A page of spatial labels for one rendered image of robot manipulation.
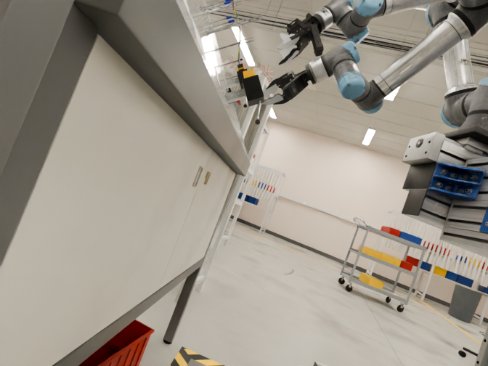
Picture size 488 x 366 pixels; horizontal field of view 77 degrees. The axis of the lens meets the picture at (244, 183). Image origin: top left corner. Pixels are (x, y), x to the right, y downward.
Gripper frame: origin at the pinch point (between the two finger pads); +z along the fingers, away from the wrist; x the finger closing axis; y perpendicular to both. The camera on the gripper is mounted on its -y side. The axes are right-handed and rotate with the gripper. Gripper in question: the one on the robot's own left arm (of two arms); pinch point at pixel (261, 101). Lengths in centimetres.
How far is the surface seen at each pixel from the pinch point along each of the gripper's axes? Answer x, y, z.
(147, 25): 26, -83, -14
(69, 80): 25, -87, -7
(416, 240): -325, 264, -42
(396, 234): -309, 269, -20
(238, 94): 10.0, -31.5, -3.1
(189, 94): 18, -71, -9
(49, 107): 24, -90, -6
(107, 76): 24, -82, -7
